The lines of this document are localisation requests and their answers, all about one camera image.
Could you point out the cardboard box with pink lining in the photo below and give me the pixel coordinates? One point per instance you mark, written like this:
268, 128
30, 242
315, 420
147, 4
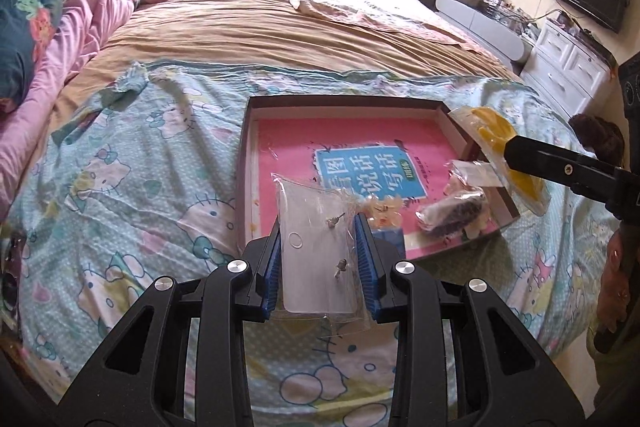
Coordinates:
285, 142

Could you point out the blue floral pillow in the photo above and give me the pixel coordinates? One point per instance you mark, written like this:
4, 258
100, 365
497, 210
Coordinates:
25, 32

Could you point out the clear hair claw clip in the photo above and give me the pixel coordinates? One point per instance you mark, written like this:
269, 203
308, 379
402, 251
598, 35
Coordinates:
385, 213

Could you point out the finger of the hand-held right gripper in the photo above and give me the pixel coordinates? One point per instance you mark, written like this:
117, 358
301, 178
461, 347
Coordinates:
560, 164

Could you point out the rounded white cabinet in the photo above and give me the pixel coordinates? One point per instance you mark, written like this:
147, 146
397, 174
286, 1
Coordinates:
490, 27

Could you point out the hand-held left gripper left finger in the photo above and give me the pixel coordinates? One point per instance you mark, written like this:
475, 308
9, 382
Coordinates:
272, 267

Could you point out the tan bed sheet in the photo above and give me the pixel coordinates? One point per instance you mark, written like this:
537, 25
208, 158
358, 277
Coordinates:
250, 32

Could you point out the small blue box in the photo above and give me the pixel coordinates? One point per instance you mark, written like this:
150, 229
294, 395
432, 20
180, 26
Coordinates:
390, 242

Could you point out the cream cloth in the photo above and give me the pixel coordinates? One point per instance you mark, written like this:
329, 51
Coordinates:
340, 7

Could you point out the person's right hand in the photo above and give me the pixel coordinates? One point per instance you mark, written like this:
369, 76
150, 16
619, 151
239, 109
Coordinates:
620, 272

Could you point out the dark brown plush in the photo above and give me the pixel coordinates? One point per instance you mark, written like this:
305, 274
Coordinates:
597, 137

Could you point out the white dresser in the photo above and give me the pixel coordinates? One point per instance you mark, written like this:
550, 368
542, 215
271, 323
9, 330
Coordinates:
565, 62

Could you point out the pink quilt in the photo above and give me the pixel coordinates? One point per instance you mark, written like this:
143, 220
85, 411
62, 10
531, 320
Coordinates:
75, 37

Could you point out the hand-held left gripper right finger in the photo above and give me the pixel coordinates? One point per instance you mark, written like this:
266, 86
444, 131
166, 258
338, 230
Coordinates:
367, 267

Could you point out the cartoon cat printed blanket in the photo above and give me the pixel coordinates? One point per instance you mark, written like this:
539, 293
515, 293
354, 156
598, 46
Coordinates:
125, 182

